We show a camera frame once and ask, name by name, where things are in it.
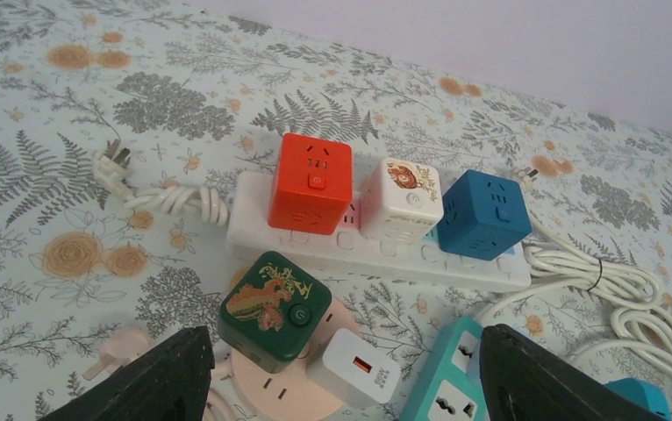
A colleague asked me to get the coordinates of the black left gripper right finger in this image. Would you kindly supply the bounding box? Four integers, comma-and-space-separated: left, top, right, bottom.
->
479, 324, 668, 420

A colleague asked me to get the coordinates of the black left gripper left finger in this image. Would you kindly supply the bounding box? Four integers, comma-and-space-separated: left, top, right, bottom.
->
43, 325, 215, 420

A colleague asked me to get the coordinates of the teal power strip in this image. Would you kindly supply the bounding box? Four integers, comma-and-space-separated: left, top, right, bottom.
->
398, 316, 490, 421

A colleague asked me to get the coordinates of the dark green cube adapter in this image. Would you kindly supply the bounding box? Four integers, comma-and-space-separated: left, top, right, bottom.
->
218, 251, 332, 374

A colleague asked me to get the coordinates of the cyan small adapter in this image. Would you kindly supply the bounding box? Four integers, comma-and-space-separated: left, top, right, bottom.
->
604, 377, 672, 421

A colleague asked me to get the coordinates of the blue cube socket adapter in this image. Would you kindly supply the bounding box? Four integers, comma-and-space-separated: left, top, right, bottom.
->
436, 169, 533, 261

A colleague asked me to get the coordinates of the white small charger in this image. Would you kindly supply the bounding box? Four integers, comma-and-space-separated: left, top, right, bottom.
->
306, 328, 401, 409

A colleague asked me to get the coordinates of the white multicolour power strip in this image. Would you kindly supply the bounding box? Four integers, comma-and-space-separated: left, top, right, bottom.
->
92, 141, 532, 292

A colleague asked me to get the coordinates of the white cube socket adapter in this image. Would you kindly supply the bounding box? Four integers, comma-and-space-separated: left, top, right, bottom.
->
360, 157, 444, 244

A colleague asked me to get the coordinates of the red cube socket adapter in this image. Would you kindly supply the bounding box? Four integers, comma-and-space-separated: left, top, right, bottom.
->
268, 132, 353, 235

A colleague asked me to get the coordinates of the floral patterned table mat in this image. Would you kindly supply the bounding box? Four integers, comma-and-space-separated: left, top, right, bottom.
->
0, 1, 672, 420

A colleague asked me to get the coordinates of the pink round socket with cable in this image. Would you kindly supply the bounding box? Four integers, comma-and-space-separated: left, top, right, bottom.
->
82, 299, 363, 421

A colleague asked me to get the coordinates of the white coiled power cord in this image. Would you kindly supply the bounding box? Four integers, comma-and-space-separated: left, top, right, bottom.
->
475, 167, 672, 408

